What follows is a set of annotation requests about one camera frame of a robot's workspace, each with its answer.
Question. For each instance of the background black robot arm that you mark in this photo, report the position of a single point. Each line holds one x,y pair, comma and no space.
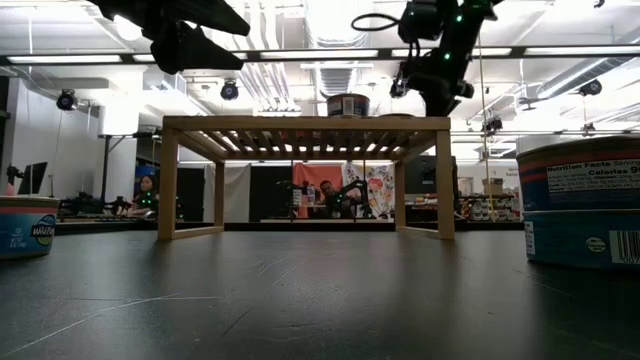
352,190
290,197
90,205

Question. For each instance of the person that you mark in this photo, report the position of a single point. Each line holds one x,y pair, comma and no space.
145,192
327,197

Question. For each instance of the overhead rig crossbar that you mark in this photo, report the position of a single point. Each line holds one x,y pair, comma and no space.
517,51

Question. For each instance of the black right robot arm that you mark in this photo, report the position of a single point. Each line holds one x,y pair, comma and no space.
465,35

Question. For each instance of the floral hanging cloth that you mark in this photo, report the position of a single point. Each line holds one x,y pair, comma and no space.
380,190

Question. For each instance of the black monitor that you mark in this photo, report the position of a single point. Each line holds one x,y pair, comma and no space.
34,177
425,175

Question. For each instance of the teal label tuna can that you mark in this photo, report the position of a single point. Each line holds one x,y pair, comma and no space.
565,240

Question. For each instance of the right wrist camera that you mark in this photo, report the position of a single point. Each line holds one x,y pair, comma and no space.
422,20

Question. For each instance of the storage shelf rack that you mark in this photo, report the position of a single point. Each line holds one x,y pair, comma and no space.
487,207

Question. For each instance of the grey ceiling duct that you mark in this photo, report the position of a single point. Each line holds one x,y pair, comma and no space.
575,75

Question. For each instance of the white panel on stand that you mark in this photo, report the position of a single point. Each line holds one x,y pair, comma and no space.
119,120

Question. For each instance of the white light strip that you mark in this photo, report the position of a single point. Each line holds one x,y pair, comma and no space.
142,58
55,59
492,51
580,50
318,53

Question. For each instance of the cardboard box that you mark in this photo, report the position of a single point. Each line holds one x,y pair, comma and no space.
492,186

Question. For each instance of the black partition curtain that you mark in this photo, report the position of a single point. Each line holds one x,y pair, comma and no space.
265,195

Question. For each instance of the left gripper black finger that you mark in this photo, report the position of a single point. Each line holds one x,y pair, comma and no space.
190,52
225,20

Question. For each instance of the black ceiling spot lamp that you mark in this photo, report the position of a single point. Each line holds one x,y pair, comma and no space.
66,100
397,90
492,125
229,90
591,87

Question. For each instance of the white hanging cloth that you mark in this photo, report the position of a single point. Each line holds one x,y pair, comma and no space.
232,192

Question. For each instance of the wooden slatted shelf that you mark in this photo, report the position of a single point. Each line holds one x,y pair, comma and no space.
300,123

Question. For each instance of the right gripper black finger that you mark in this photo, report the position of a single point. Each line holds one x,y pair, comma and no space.
440,106

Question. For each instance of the red hanging cloth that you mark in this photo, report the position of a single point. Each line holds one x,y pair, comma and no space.
310,172

